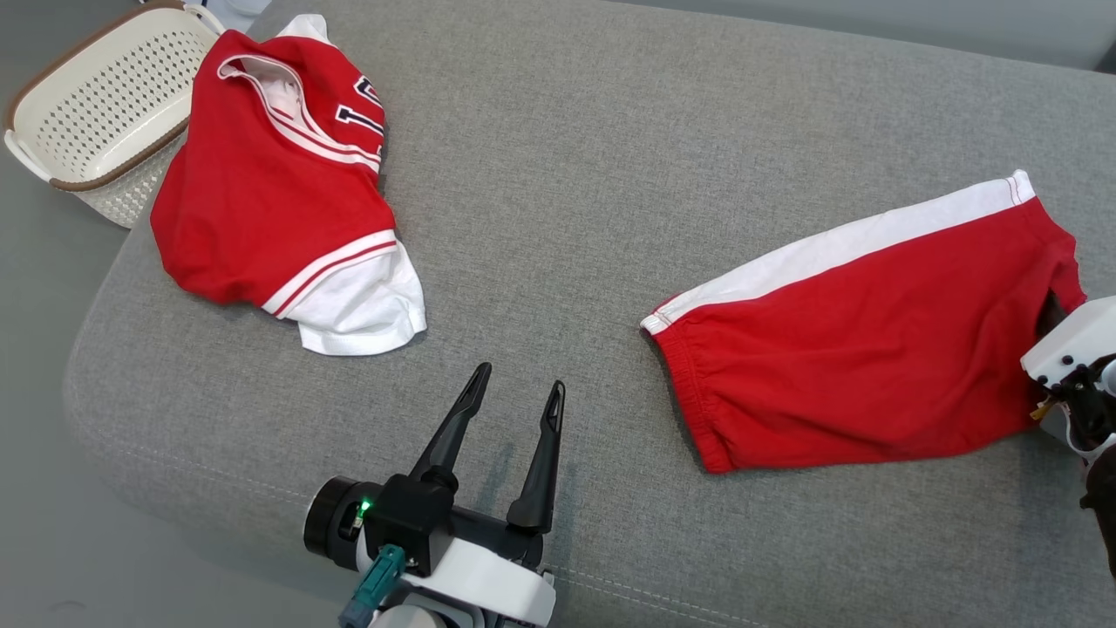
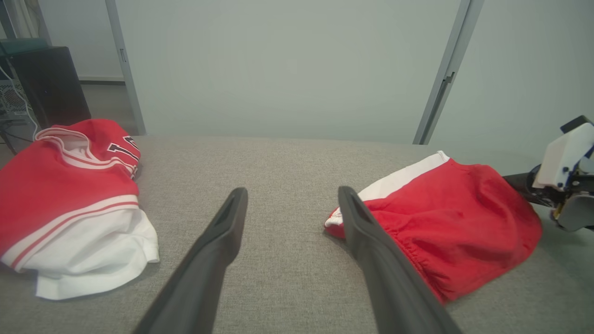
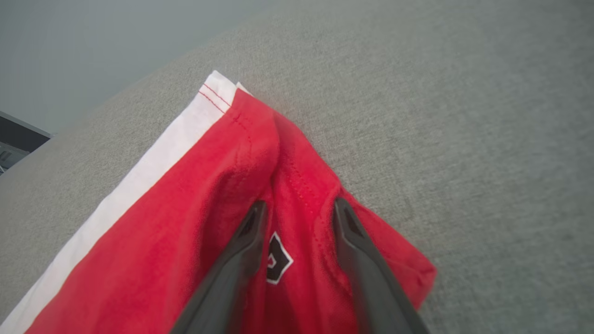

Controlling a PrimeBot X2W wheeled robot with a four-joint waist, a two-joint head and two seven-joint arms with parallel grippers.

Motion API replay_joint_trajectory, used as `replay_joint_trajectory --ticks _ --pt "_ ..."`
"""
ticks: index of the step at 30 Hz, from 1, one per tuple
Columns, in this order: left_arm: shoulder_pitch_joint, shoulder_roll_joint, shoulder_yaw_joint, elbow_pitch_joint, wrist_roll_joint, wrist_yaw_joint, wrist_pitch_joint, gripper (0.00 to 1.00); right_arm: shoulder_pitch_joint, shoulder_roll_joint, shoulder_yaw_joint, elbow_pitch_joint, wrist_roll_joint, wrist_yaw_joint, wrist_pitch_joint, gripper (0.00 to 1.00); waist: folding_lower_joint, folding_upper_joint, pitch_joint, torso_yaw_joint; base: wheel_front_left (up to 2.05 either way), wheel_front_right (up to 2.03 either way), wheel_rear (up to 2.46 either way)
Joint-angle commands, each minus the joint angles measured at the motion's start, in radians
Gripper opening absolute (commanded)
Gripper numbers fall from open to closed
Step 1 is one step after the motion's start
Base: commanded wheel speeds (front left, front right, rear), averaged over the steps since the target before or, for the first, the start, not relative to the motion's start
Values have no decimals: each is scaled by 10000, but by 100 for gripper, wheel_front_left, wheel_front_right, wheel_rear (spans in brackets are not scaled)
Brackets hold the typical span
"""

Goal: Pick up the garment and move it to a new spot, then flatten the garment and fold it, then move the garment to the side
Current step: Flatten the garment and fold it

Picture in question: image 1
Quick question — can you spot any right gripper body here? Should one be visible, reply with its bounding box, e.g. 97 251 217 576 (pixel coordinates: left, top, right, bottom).
1020 297 1116 393

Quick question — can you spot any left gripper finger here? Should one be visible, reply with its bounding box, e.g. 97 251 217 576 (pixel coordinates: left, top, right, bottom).
410 362 493 491
507 379 568 535

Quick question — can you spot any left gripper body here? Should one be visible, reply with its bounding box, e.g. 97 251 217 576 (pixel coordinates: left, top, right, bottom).
375 508 559 628

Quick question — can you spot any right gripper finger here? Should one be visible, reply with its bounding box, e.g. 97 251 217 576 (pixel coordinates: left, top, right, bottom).
1038 292 1070 343

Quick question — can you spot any red shorts white stripe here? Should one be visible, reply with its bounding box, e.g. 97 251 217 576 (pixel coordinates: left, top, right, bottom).
641 170 1088 474

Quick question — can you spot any red white numbered jersey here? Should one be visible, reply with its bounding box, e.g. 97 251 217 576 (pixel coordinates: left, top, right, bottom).
150 13 428 357

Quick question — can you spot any grey fabric sofa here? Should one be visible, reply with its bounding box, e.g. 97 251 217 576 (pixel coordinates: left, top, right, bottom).
61 0 1116 628

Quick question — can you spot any cream perforated laundry basket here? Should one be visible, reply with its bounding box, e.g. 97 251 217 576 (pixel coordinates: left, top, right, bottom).
3 0 228 229

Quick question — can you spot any teal left camera connector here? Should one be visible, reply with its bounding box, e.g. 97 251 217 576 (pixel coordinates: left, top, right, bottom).
338 545 407 628

